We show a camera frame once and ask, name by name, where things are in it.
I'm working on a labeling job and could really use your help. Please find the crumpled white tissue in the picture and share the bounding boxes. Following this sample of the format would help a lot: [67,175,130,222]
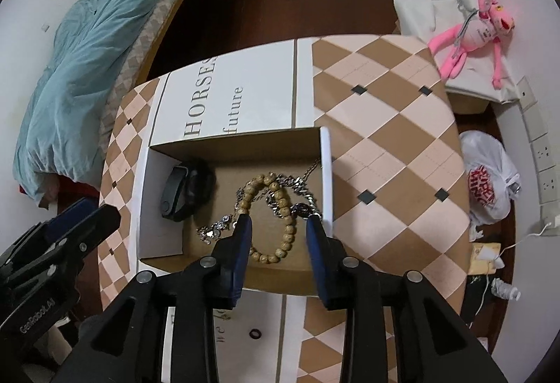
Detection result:
[470,226,504,268]

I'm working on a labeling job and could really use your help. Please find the white wall outlet strip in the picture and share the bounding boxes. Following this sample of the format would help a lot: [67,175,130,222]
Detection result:
[517,77,560,204]

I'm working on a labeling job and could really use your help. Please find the yellow small box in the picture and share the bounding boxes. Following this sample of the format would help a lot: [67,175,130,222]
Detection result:
[471,241,502,276]

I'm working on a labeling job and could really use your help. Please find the white cardboard box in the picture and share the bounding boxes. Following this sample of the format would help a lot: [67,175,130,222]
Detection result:
[136,126,334,296]

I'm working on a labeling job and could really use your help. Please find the black fitness band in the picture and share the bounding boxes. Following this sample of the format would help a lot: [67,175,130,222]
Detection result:
[160,159,217,221]

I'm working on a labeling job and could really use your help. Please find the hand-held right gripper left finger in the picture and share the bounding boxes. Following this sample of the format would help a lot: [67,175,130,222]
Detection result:
[61,214,254,383]

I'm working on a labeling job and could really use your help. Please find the white charger cable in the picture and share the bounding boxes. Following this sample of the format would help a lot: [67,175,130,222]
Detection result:
[468,226,547,327]

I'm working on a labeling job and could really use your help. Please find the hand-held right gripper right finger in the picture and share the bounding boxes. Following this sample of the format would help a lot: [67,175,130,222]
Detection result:
[305,213,510,383]

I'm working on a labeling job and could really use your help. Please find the blue duvet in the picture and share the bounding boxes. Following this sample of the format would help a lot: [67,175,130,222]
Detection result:
[13,0,197,202]

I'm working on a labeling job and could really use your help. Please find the white plastic bag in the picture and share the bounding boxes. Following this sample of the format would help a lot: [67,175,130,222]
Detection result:
[458,130,522,241]

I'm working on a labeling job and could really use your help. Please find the checkered brown tablecloth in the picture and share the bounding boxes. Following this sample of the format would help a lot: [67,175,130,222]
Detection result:
[98,34,471,383]

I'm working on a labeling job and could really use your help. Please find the silver charm necklace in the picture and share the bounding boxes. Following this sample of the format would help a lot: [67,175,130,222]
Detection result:
[196,212,239,244]

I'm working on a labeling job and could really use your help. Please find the wooden bead bracelet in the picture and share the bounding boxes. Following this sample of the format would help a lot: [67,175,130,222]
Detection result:
[236,173,298,265]

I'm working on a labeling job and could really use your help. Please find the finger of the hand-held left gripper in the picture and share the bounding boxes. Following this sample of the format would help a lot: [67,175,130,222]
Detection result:
[0,198,98,268]
[9,205,121,294]

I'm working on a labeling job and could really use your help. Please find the black flat object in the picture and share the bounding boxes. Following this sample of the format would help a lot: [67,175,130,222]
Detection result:
[459,274,493,322]

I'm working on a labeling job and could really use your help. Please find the silver chain bracelet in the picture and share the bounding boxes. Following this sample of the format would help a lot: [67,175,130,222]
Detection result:
[264,191,322,221]

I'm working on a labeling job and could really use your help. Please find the small white bottle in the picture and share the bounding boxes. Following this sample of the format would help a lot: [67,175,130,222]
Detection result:
[491,278,521,302]

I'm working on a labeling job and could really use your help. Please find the pink plush toy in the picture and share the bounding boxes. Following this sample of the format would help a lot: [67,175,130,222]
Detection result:
[428,0,516,90]

